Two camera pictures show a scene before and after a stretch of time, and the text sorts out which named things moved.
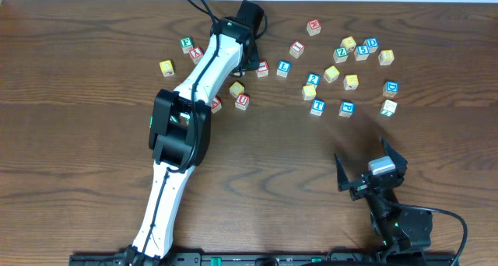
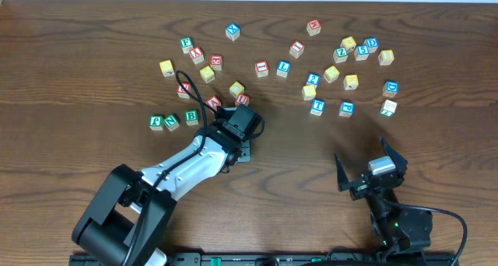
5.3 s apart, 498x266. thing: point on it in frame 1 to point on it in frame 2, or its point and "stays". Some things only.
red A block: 216,104 stays
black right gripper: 366,184 stays
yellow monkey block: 349,43 stays
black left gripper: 252,58 to 244,154
